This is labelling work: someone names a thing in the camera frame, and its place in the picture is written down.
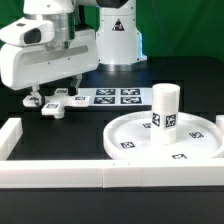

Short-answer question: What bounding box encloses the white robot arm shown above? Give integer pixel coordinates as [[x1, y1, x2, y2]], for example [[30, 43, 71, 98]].
[[0, 0, 147, 105]]

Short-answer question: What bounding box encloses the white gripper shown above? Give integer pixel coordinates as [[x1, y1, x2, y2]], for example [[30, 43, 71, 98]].
[[0, 19, 98, 107]]

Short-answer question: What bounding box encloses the white left fence block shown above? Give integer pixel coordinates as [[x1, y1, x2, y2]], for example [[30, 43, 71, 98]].
[[0, 118, 23, 161]]

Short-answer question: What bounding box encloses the white cross-shaped table base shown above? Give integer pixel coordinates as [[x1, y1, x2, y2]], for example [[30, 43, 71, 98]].
[[23, 88, 90, 119]]

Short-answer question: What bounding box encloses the white fence block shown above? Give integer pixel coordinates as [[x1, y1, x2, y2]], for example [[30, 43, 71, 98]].
[[216, 115, 224, 135], [0, 118, 23, 161]]

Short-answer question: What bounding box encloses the white front fence bar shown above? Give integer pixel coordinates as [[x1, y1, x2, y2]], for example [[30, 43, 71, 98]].
[[0, 159, 224, 188]]

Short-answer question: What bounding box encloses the white marker sheet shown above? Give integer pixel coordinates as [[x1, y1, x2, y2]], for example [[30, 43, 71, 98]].
[[74, 87, 152, 107]]

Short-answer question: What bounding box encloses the white round table top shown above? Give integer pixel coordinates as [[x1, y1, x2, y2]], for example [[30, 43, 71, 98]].
[[103, 111, 224, 161]]

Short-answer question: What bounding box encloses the white right fence block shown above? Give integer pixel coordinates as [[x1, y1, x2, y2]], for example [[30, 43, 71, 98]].
[[216, 115, 224, 135]]

